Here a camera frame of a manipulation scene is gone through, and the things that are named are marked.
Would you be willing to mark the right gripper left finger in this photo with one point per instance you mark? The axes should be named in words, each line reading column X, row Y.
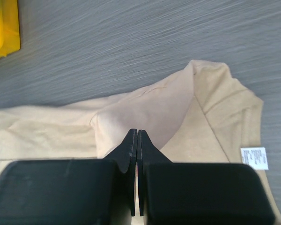
column 71, row 191

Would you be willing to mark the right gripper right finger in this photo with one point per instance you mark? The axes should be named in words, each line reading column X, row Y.
column 198, row 193

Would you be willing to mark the beige t shirt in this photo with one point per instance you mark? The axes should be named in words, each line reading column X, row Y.
column 200, row 114

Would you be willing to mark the yellow plastic bin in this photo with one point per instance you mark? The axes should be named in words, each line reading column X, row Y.
column 9, row 27

